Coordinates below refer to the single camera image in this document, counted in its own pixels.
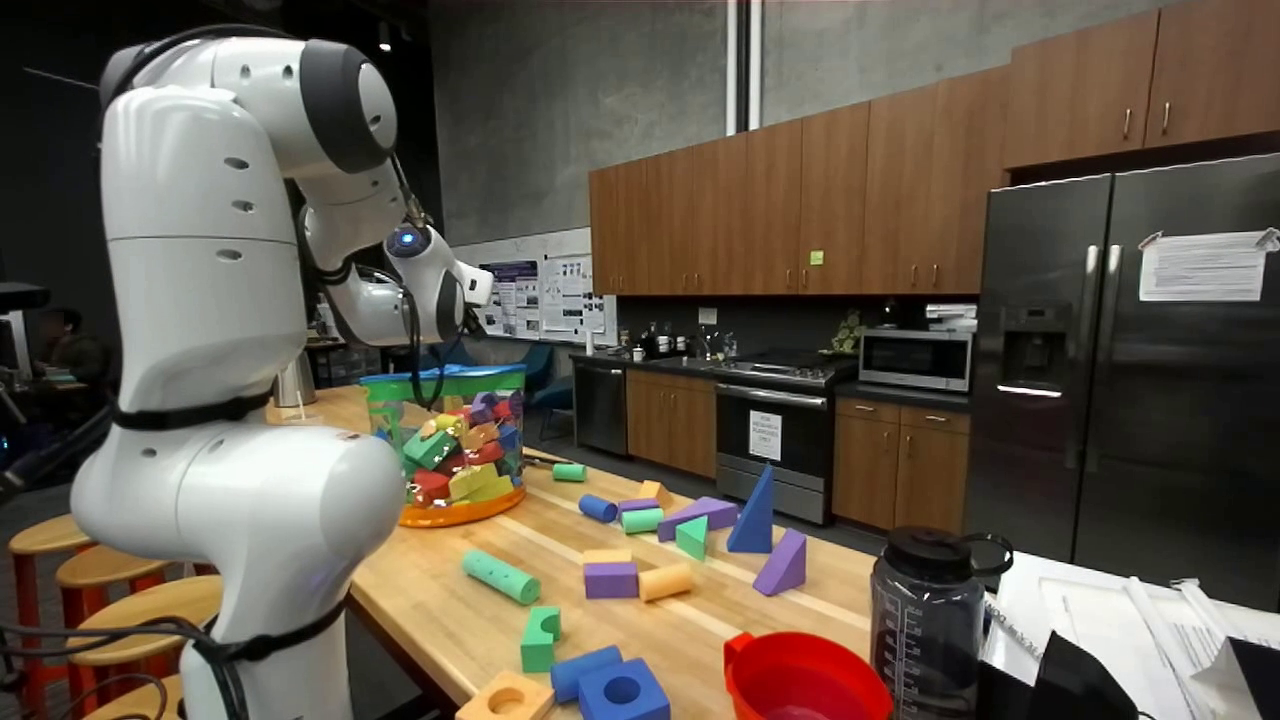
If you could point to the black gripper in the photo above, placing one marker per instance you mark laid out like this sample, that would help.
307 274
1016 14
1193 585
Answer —
431 363

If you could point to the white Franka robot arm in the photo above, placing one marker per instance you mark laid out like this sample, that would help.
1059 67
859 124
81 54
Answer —
203 264

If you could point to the clear bag of foam blocks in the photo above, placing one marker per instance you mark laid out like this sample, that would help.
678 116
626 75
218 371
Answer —
474 462

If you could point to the purple rectangular foam block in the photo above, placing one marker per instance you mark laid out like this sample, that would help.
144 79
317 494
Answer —
611 583

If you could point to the long purple foam block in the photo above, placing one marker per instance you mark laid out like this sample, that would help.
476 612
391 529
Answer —
705 508

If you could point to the plain blue foam block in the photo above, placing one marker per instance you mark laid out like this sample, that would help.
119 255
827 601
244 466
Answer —
576 669

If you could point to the blue foam block with hole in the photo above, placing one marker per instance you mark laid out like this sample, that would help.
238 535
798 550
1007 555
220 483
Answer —
634 694

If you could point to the metal cup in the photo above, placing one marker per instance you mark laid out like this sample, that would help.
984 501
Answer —
291 387

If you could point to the short green foam cylinder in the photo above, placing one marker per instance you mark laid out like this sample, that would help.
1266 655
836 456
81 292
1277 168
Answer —
569 474
643 520

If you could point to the black dishwasher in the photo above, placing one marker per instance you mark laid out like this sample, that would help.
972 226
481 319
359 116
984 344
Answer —
602 405

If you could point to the blue foam cylinder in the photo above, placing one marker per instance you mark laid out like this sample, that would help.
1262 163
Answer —
596 508

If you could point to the wide brown lower cabinet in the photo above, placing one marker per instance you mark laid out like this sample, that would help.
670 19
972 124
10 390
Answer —
670 422

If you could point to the small green foam triangle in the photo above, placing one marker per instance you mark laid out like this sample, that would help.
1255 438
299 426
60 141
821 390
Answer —
694 540

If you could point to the yellow foam cylinder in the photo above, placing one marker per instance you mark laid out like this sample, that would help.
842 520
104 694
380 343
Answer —
664 583

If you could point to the tall blue foam triangle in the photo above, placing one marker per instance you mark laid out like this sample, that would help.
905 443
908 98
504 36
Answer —
759 525

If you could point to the black stove with oven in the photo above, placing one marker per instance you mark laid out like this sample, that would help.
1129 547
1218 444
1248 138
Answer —
780 443

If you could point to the brown upper cabinet row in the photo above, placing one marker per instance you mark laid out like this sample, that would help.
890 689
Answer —
744 213

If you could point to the seated person in dark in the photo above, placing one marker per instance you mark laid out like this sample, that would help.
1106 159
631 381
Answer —
65 349

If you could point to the purple foam wedge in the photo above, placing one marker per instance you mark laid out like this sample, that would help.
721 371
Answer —
785 569

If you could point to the green sticker on cabinet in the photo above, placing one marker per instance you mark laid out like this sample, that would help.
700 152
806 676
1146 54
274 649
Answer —
815 257

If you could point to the green potted plant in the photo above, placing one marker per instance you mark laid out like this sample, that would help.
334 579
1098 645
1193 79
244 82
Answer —
847 332

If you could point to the red plastic bowl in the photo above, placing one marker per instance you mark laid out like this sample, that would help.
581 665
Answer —
802 665

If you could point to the narrow brown lower cabinet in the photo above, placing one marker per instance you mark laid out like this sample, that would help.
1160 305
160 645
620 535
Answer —
901 466

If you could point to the silver microwave oven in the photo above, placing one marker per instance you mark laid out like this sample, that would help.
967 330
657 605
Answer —
912 363

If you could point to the black flat item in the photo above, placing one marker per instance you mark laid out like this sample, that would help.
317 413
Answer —
1055 683

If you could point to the stainless steel refrigerator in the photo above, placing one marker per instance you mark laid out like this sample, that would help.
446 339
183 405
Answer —
1132 426

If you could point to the white papers pile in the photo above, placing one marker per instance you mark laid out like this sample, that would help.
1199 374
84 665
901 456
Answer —
1132 612

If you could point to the white paper on refrigerator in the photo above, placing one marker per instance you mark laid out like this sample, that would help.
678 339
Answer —
1203 264

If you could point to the brown cabinet above refrigerator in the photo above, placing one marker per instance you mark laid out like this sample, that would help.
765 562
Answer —
1146 82

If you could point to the white wall posters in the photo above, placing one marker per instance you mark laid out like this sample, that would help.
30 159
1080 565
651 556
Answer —
554 292

